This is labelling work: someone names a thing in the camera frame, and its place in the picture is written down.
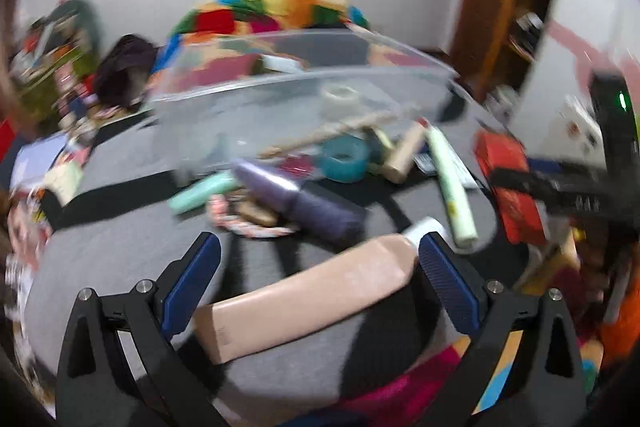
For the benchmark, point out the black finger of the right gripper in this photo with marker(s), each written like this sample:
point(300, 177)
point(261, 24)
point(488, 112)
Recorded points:
point(530, 189)
point(561, 167)

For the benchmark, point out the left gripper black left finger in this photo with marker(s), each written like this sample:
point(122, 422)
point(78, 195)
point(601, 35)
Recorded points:
point(94, 384)

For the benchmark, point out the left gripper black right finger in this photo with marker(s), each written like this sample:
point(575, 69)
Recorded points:
point(545, 385)

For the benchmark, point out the peach cosmetic tube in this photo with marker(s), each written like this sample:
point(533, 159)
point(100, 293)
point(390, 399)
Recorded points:
point(313, 299)

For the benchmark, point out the light green marker tube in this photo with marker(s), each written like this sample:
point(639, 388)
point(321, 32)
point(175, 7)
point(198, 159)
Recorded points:
point(457, 203)

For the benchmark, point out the braided rope keychain charm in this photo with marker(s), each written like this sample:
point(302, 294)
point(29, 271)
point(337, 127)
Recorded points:
point(219, 211)

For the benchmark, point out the mint green highlighter pen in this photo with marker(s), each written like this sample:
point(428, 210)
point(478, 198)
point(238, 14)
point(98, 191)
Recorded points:
point(198, 194)

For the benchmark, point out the blue card box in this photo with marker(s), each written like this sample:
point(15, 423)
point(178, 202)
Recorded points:
point(425, 164)

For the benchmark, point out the beige lip balm stick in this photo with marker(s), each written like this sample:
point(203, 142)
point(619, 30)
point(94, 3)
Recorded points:
point(397, 166)

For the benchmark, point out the small green box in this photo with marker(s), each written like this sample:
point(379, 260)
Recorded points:
point(380, 146)

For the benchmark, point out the purple and black bottle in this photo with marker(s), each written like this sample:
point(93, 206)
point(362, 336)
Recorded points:
point(307, 204)

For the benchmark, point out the beige patterned pen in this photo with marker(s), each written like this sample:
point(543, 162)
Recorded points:
point(334, 129)

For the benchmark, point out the teal tape roll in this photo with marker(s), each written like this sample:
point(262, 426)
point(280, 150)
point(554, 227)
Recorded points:
point(344, 159)

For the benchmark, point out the pink hair clip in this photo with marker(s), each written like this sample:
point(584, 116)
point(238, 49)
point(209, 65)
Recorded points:
point(298, 166)

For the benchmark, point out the white tape roll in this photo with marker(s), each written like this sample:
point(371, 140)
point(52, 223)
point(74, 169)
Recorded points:
point(339, 101)

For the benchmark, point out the tan eraser block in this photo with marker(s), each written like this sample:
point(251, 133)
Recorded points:
point(258, 214)

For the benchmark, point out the person's right hand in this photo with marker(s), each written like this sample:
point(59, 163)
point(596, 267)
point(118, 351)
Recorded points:
point(590, 240)

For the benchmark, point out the white suitcase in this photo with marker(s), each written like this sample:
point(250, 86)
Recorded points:
point(574, 136)

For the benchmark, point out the white sliding wardrobe door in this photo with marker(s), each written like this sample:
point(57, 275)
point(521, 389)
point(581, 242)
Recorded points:
point(579, 35)

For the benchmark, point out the grey black striped blanket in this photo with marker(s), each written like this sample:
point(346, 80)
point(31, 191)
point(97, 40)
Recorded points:
point(113, 241)

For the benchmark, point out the blue white booklet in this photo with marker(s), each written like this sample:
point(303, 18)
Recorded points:
point(34, 159)

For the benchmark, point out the dark purple clothing heap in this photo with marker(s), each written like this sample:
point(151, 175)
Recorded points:
point(122, 75)

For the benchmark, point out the clear plastic storage bin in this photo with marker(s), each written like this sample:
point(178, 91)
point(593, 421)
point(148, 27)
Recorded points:
point(201, 130)

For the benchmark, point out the green basket of clutter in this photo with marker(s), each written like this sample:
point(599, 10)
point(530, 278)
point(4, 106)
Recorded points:
point(40, 82)

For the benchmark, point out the colourful patchwork duvet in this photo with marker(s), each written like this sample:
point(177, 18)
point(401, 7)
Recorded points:
point(225, 40)

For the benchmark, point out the grey neck pillow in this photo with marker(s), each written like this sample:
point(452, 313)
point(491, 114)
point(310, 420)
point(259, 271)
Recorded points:
point(76, 36)

